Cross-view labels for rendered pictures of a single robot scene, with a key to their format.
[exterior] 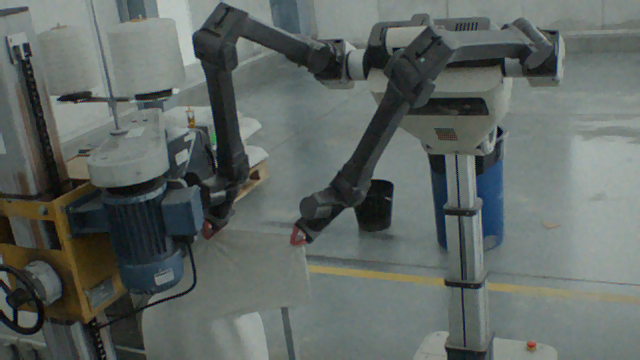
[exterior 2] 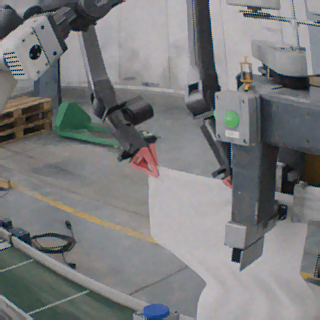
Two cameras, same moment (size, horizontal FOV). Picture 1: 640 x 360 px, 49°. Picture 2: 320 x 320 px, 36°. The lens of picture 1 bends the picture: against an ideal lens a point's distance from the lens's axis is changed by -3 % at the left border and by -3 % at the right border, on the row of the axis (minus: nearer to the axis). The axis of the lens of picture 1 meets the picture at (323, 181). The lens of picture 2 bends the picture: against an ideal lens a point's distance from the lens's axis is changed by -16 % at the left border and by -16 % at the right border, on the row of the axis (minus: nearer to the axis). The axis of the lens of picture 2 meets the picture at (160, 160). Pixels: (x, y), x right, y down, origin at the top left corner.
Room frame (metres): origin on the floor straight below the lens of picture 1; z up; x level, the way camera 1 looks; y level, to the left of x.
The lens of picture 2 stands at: (3.07, 0.43, 1.49)
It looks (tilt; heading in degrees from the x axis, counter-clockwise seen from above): 16 degrees down; 194
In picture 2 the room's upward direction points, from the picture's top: 2 degrees counter-clockwise
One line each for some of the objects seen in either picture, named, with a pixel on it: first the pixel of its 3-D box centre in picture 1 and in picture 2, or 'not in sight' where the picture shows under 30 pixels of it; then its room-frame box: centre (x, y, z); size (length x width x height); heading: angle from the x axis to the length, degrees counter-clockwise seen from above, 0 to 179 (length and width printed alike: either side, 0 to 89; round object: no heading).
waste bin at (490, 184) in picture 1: (468, 187); not in sight; (3.85, -0.83, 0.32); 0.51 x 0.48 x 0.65; 152
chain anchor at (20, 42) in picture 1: (21, 47); not in sight; (1.56, 0.62, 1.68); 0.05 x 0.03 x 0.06; 152
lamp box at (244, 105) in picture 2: (203, 137); (238, 116); (2.08, 0.34, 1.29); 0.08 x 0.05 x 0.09; 62
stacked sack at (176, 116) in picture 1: (195, 119); not in sight; (5.41, 0.92, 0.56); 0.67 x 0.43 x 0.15; 62
